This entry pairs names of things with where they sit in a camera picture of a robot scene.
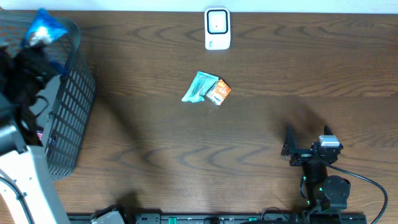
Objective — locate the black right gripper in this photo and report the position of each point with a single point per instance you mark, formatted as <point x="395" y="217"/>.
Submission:
<point x="301" y="155"/>

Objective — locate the blue Oreo cookie pack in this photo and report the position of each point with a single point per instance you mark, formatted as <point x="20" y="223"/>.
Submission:
<point x="41" y="34"/>

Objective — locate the small orange snack box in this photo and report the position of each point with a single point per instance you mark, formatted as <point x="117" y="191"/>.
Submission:
<point x="218" y="92"/>

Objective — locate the teal snack packet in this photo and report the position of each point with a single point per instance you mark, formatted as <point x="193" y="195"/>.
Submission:
<point x="201" y="84"/>

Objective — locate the purple red snack bag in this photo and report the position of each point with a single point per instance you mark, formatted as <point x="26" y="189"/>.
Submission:
<point x="39" y="134"/>

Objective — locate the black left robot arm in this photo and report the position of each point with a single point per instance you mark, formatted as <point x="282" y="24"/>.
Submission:
<point x="26" y="184"/>

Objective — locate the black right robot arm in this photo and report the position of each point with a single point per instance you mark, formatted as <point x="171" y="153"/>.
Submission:
<point x="326" y="194"/>

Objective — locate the grey plastic mesh basket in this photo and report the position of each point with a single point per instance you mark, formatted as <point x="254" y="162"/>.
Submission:
<point x="64" y="105"/>

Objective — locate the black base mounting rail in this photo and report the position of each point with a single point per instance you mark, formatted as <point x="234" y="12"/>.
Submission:
<point x="269" y="217"/>

